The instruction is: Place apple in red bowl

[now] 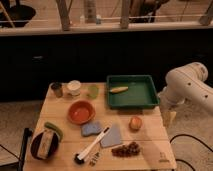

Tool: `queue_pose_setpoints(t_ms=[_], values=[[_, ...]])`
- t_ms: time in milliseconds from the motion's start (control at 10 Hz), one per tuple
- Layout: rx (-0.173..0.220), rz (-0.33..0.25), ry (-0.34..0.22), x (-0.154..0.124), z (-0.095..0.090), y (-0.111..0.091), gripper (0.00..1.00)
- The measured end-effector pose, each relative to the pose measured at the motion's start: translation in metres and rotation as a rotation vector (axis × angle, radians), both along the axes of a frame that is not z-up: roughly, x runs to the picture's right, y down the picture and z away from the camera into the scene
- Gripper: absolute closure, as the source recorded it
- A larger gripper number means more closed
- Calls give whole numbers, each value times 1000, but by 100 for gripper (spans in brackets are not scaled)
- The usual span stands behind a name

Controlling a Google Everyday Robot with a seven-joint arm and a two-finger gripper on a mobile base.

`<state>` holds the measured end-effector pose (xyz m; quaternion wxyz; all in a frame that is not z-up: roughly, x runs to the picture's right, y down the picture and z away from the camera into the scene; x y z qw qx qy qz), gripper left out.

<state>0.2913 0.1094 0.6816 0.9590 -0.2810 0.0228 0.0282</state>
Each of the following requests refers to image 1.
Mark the green cucumber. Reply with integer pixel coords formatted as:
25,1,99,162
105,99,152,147
44,122,63,141

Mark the dark grape bunch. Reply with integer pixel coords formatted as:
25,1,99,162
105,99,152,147
111,142,140,157

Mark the green plastic tray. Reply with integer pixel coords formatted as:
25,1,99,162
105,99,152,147
106,75,159,109

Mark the white black dish brush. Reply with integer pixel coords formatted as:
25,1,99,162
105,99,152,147
74,127,110,165

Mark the blue cloth piece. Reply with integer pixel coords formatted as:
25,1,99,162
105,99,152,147
100,124,122,148

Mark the beige wrapped bar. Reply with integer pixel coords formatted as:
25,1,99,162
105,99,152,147
37,129,54,159

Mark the white cup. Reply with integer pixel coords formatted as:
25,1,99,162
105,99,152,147
67,80,81,96

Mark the black chair frame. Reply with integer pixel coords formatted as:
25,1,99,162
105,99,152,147
0,128,33,171

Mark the red bowl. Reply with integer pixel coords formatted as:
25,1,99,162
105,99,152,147
67,100,96,125

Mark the yellow corn cob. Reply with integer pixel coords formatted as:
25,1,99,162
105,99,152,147
110,86,128,93

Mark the black cable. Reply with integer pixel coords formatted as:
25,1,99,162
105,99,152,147
169,133,213,171

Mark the blue sponge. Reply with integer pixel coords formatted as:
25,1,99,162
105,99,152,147
81,121,102,137

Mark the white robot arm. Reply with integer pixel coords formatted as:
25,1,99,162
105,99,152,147
158,62,213,128

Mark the green small cup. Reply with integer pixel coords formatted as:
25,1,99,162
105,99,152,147
87,84,99,99

